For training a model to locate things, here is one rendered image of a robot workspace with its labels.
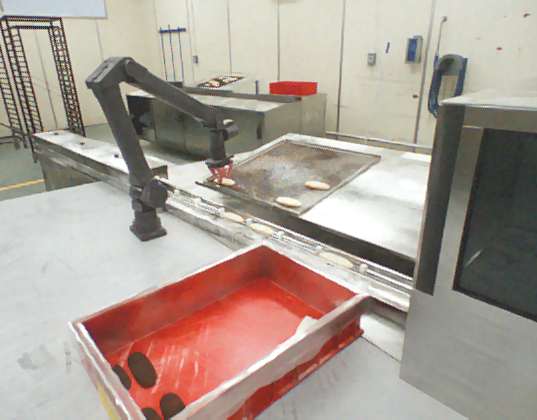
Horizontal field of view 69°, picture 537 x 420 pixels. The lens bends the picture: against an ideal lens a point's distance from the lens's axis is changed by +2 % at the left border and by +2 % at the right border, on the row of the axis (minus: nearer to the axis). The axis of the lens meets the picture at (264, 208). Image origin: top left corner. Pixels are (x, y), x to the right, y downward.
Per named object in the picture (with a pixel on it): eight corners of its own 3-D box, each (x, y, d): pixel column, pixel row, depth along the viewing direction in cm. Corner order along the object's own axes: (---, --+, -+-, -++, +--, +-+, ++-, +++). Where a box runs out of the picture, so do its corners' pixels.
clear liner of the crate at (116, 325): (73, 362, 74) (62, 320, 70) (264, 269, 103) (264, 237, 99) (153, 507, 50) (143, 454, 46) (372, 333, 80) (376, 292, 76)
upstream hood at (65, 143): (35, 145, 242) (31, 132, 239) (65, 141, 254) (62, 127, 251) (131, 190, 160) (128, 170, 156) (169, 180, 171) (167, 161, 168)
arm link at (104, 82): (72, 68, 103) (92, 69, 97) (115, 54, 111) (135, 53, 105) (133, 206, 127) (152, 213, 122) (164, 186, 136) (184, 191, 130)
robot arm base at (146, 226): (129, 229, 130) (142, 242, 121) (125, 207, 127) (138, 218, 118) (153, 223, 135) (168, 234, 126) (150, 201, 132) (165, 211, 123)
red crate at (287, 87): (268, 93, 488) (268, 82, 483) (285, 91, 513) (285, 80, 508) (301, 95, 457) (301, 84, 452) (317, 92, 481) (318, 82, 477)
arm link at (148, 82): (101, 73, 109) (123, 74, 103) (107, 54, 110) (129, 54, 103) (204, 126, 145) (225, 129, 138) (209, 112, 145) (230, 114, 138)
